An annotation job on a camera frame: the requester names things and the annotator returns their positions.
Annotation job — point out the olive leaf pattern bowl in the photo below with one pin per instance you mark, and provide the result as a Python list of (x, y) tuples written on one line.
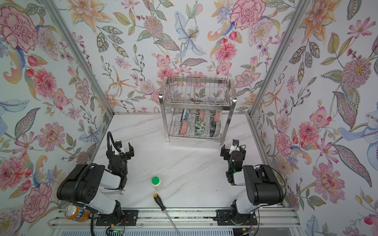
[(200, 115)]

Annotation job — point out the pink leaf pattern bowl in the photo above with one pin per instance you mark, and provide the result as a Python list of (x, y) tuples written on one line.
[(215, 116)]

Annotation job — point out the stainless steel dish rack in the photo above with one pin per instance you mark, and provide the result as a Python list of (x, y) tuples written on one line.
[(196, 93)]

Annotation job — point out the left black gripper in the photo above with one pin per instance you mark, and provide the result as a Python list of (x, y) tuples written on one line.
[(132, 153)]

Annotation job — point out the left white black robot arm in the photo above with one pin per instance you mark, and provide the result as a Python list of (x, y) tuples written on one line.
[(81, 186)]

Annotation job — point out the green leaf bowl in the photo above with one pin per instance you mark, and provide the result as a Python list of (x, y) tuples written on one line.
[(200, 128)]

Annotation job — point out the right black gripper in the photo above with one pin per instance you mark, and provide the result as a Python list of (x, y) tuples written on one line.
[(225, 152)]

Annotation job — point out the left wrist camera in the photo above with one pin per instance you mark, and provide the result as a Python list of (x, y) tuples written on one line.
[(118, 145)]

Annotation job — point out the dark blue patterned bowl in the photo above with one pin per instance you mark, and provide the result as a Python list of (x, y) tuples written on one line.
[(215, 129)]

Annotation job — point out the blue floral bowl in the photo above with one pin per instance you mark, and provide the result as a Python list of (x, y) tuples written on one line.
[(186, 115)]

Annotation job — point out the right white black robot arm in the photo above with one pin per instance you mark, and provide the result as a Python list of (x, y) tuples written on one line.
[(261, 184)]

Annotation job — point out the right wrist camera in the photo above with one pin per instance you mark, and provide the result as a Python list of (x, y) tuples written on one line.
[(234, 146)]

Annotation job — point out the black yellow screwdriver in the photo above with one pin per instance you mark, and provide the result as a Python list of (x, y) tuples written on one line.
[(159, 202)]

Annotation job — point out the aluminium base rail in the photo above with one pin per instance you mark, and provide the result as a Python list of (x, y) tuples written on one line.
[(184, 218)]

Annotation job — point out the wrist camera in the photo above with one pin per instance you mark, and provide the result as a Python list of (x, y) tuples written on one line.
[(234, 146), (118, 145)]

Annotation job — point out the green cap white bottle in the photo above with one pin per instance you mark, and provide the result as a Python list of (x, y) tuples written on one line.
[(157, 183)]

